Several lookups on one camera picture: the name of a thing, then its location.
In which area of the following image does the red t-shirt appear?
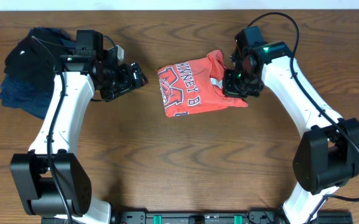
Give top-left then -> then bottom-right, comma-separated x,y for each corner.
157,50 -> 248,117

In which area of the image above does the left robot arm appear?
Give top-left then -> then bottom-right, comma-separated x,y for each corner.
10,55 -> 148,223

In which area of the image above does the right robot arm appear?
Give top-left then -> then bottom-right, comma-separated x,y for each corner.
223,40 -> 359,223

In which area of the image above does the black folded shirt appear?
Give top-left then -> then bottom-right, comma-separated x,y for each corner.
4,27 -> 76,93

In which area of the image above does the navy blue folded shirt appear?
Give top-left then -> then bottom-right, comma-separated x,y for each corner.
0,27 -> 74,120

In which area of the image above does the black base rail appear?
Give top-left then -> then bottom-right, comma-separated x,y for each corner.
40,210 -> 353,224

